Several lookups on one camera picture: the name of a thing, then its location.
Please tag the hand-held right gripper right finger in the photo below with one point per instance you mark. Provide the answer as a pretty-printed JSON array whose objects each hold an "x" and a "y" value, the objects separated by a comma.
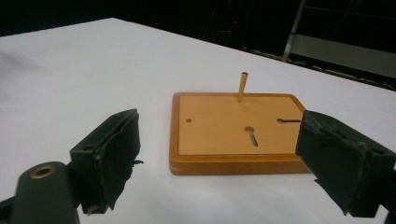
[{"x": 339, "y": 161}]

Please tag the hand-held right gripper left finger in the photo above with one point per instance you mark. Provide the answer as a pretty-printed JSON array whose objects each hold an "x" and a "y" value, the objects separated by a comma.
[{"x": 106, "y": 161}]

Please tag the wooden picture frame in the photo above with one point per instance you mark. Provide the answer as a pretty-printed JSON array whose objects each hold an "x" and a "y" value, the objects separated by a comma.
[{"x": 218, "y": 130}]

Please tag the white table sheet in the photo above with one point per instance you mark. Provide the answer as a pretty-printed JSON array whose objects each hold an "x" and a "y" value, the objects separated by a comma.
[{"x": 93, "y": 77}]

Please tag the white metal desk frame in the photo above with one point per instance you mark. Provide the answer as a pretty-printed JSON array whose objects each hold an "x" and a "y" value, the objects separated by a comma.
[{"x": 342, "y": 53}]

